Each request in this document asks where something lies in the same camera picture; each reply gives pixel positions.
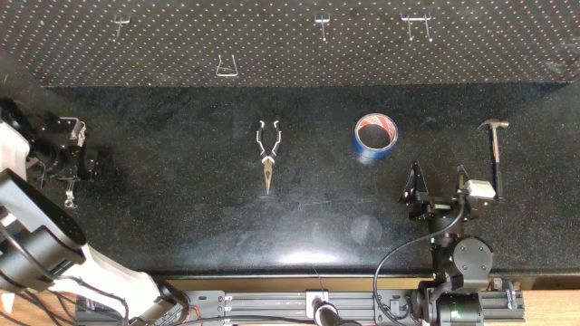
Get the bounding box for metal hook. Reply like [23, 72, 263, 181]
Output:
[215, 53, 240, 78]
[314, 13, 331, 43]
[400, 12, 434, 43]
[112, 15, 132, 42]

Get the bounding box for mounting rail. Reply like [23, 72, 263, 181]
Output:
[74, 279, 527, 326]

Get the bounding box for black pegboard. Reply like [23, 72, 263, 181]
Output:
[0, 0, 580, 88]

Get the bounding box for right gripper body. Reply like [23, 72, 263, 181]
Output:
[407, 197, 482, 223]

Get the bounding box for roll of blue tape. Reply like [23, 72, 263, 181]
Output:
[353, 112, 400, 165]

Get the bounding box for wrench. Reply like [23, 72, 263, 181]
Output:
[63, 120, 88, 210]

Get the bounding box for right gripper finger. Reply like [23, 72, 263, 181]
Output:
[455, 165, 471, 191]
[398, 160, 430, 204]

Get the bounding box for hammer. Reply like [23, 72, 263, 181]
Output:
[478, 118, 510, 201]

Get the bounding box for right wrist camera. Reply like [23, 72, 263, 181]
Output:
[459, 179, 498, 212]

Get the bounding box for black and white pliers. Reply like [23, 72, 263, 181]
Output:
[255, 120, 284, 196]

